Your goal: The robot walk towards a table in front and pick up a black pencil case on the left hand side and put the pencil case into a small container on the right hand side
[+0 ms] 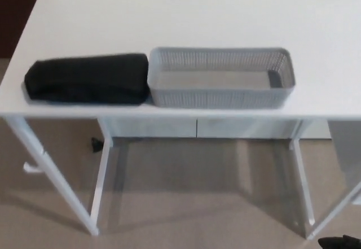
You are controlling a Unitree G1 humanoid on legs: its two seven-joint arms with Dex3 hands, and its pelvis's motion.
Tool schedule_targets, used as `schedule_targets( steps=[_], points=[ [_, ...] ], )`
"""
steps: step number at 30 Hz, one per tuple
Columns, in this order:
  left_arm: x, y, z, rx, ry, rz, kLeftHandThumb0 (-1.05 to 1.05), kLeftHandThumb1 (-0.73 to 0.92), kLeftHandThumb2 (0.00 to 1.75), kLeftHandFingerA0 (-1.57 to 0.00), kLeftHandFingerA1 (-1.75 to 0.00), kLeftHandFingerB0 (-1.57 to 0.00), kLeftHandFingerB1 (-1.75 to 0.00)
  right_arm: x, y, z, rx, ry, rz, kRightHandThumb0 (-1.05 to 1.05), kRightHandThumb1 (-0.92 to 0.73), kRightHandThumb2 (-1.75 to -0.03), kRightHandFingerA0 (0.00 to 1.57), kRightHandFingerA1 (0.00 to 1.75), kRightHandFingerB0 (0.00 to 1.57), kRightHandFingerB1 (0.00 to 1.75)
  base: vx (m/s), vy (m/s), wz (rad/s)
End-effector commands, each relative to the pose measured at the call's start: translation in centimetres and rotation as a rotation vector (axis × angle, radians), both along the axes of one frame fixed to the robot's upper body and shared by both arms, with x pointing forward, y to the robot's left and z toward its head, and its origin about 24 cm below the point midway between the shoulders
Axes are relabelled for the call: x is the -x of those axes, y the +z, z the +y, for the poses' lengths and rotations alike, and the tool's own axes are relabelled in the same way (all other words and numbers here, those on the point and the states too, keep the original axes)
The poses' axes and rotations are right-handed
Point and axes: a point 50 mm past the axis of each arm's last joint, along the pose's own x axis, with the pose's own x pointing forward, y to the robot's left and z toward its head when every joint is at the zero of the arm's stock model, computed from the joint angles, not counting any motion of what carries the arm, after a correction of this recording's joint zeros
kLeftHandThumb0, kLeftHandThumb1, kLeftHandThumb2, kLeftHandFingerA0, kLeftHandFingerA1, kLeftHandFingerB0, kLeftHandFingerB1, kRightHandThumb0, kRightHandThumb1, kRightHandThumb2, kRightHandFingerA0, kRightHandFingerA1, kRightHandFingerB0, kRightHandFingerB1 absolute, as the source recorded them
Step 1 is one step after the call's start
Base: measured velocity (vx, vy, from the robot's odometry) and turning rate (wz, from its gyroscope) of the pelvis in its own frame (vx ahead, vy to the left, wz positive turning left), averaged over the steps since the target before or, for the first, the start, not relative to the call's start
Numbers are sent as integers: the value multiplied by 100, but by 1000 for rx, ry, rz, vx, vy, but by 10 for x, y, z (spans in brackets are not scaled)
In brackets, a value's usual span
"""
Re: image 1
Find white table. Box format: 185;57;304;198
0;0;361;240

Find dark brown wall panel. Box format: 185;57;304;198
0;0;49;59

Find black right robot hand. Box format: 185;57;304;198
318;236;361;249

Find grey perforated plastic basket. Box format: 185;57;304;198
148;46;297;110

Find black cloth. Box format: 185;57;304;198
24;52;151;106

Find small black floor object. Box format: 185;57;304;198
90;137;103;152

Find white hook under table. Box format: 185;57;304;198
23;161;43;174

